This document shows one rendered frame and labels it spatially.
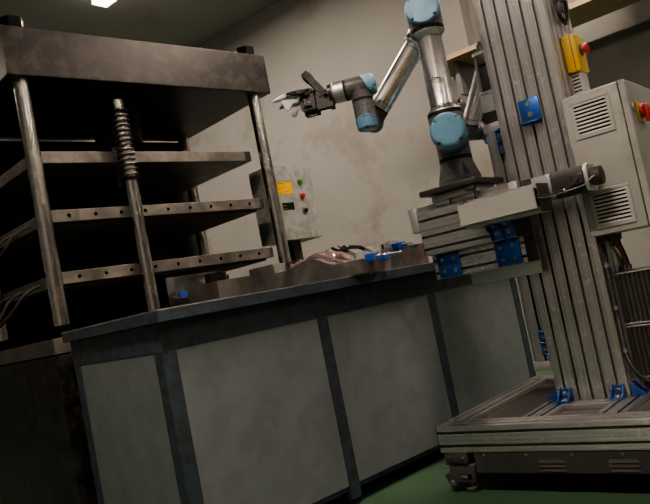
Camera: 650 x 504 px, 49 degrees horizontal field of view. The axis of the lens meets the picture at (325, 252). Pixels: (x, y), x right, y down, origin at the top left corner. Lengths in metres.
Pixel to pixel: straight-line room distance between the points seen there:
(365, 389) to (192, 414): 0.75
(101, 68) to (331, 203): 3.03
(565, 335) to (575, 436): 0.41
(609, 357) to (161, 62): 2.22
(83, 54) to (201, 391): 1.57
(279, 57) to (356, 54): 0.82
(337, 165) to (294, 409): 3.56
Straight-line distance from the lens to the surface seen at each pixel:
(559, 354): 2.63
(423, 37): 2.51
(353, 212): 5.70
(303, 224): 3.81
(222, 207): 3.43
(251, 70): 3.67
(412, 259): 3.02
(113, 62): 3.25
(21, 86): 3.07
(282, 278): 2.80
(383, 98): 2.62
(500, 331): 3.42
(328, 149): 5.86
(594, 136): 2.49
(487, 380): 3.30
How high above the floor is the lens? 0.74
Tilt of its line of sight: 4 degrees up
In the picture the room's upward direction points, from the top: 11 degrees counter-clockwise
